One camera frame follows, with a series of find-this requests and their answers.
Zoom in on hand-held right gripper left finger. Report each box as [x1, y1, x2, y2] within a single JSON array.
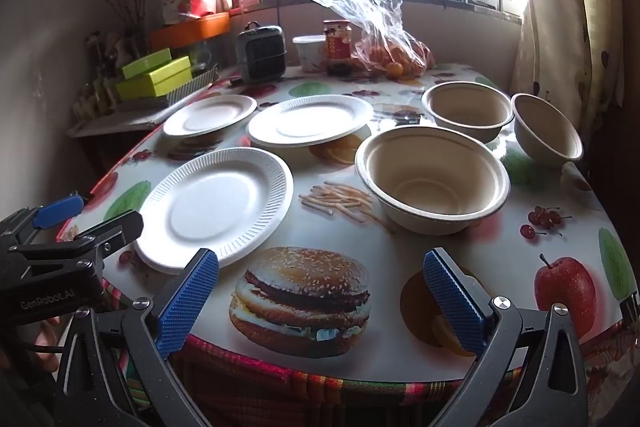
[[52, 248, 221, 427]]

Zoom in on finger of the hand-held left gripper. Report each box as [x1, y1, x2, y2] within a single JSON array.
[[75, 209, 145, 258], [31, 192, 89, 230]]

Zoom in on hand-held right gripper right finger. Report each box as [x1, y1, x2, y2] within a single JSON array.
[[424, 248, 588, 427]]

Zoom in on white foam plate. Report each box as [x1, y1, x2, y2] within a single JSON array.
[[134, 147, 295, 275], [162, 94, 258, 138], [246, 94, 375, 148]]

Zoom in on beige paper bowl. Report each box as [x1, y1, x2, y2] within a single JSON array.
[[511, 93, 584, 168], [354, 126, 511, 236], [421, 81, 515, 144]]

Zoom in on person's left hand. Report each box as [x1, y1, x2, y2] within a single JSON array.
[[30, 314, 68, 375]]

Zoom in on food print tablecloth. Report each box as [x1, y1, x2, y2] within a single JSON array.
[[57, 63, 626, 383]]

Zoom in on white side shelf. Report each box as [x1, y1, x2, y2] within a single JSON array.
[[67, 107, 166, 138]]

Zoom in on green box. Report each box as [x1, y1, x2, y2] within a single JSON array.
[[115, 57, 193, 102], [121, 48, 172, 79]]

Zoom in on striped tray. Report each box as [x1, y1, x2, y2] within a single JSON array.
[[117, 68, 219, 110]]

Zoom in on orange tray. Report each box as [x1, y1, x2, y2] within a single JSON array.
[[150, 12, 231, 50]]

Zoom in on small grey heater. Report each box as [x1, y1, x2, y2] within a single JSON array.
[[236, 22, 288, 84]]

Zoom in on plastic bag of oranges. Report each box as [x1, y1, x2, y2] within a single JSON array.
[[307, 0, 436, 78]]

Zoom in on white plastic tub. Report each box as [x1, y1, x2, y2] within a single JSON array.
[[292, 35, 327, 72]]

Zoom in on glass jar with red label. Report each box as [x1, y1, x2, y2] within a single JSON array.
[[322, 19, 355, 75]]

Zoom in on patterned cream curtain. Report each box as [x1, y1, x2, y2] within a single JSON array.
[[505, 0, 631, 118]]

